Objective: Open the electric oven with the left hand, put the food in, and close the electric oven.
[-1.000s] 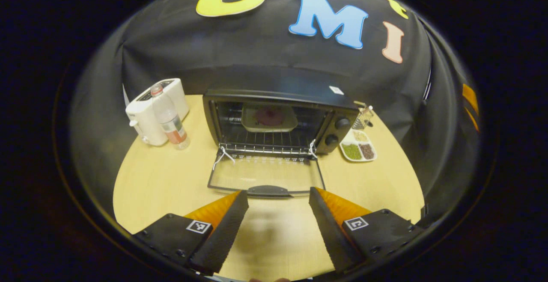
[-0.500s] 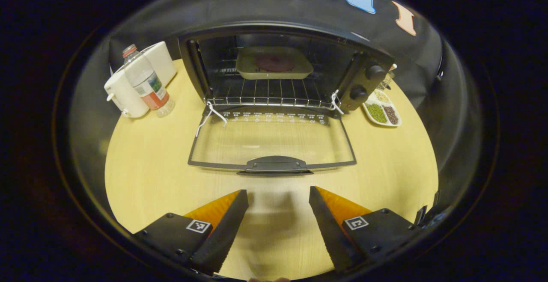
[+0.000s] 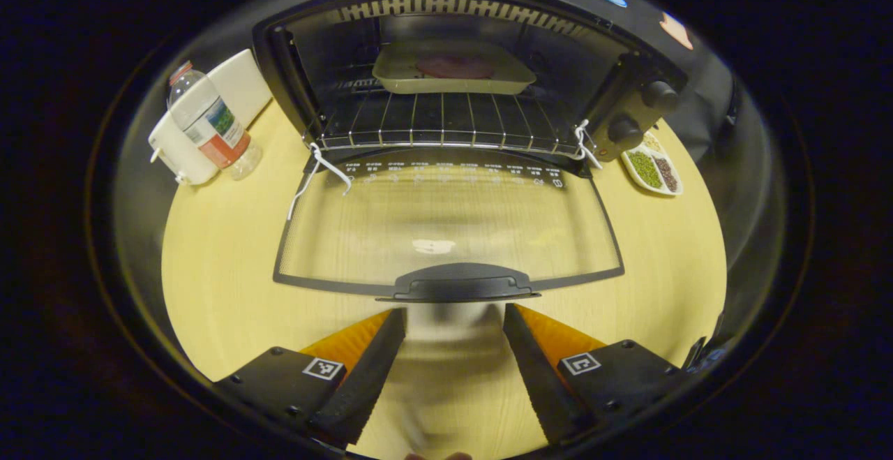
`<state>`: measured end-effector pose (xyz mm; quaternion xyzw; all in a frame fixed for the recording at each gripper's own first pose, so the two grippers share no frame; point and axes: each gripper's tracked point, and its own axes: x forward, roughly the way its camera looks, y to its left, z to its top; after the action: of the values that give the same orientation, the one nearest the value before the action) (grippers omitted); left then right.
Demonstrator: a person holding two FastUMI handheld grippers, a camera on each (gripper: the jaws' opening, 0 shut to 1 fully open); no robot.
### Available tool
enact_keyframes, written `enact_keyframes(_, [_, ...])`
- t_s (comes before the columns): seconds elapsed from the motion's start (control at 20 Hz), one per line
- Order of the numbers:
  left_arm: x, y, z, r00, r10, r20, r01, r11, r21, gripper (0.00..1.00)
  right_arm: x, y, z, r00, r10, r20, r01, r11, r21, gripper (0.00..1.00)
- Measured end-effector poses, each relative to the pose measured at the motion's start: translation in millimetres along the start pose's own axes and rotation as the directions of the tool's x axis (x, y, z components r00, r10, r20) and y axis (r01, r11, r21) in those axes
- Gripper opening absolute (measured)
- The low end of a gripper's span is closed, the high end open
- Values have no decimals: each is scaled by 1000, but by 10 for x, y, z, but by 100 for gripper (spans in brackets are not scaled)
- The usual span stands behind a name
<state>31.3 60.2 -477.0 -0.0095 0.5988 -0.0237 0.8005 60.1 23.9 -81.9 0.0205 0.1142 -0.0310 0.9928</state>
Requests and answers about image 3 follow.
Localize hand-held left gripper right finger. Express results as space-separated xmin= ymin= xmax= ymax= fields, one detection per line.
xmin=502 ymin=303 xmax=688 ymax=447

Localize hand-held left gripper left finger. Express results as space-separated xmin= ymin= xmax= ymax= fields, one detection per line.
xmin=213 ymin=306 xmax=407 ymax=447

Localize black electric oven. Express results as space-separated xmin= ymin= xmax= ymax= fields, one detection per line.
xmin=253 ymin=0 xmax=688 ymax=304

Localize cream square plate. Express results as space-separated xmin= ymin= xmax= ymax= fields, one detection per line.
xmin=372 ymin=40 xmax=538 ymax=96

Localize pink round food slice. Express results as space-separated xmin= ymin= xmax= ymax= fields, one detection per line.
xmin=416 ymin=54 xmax=496 ymax=80

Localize metal oven rack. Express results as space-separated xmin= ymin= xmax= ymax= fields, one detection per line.
xmin=317 ymin=83 xmax=583 ymax=156

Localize white divided dish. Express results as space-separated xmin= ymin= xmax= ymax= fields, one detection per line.
xmin=620 ymin=132 xmax=684 ymax=197

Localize dark red beans pile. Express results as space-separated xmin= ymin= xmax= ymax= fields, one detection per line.
xmin=654 ymin=158 xmax=679 ymax=193

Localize green mung beans pile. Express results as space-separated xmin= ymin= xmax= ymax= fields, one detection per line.
xmin=626 ymin=151 xmax=662 ymax=189

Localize clear water bottle red label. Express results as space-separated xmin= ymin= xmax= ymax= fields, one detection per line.
xmin=166 ymin=61 xmax=264 ymax=181

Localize white plastic container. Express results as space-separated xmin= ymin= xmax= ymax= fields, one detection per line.
xmin=148 ymin=48 xmax=274 ymax=186

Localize white cord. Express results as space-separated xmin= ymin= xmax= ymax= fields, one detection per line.
xmin=572 ymin=119 xmax=604 ymax=170
xmin=287 ymin=141 xmax=353 ymax=222

